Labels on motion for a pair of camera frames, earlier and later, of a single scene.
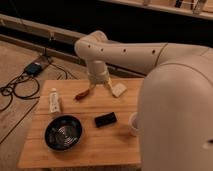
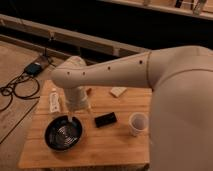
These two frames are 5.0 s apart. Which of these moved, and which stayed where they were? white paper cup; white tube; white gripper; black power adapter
Moved: white gripper
Stayed: white paper cup; white tube; black power adapter
